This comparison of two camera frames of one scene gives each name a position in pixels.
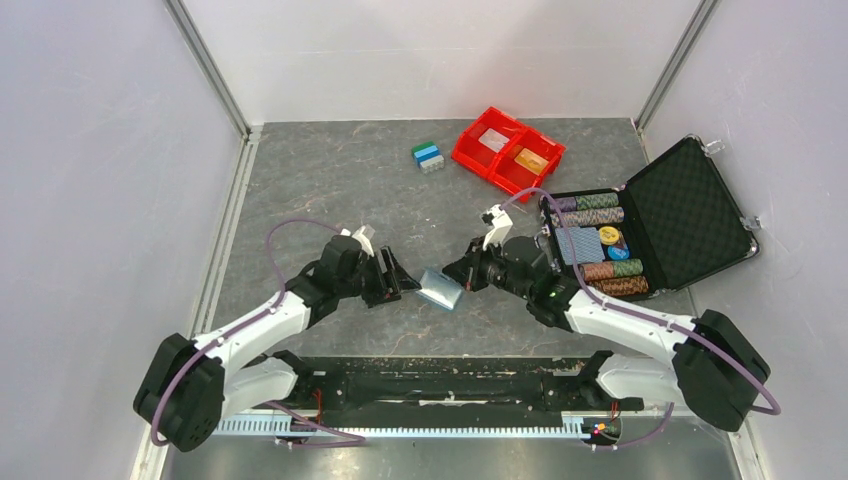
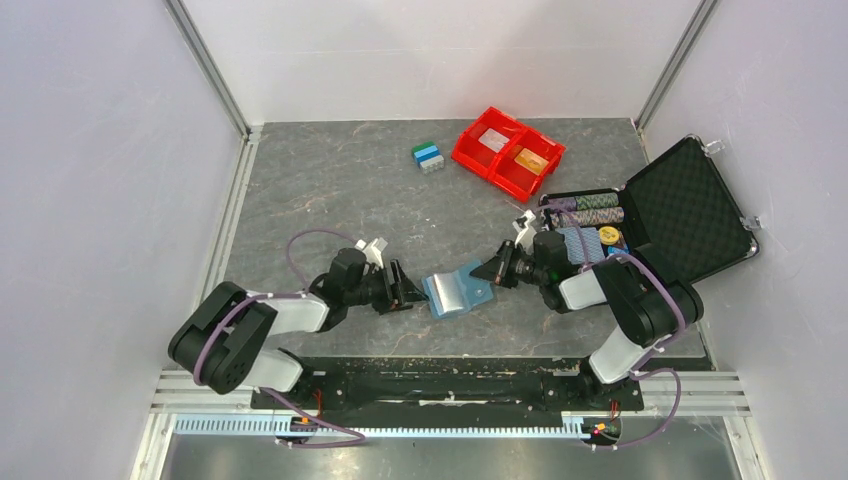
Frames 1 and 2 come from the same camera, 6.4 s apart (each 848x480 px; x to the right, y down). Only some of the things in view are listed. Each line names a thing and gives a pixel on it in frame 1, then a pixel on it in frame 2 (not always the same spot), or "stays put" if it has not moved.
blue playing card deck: x=586 y=243 stays put
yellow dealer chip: x=608 y=235 stays put
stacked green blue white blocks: x=427 y=157 stays put
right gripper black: x=462 y=271 to x=495 y=269
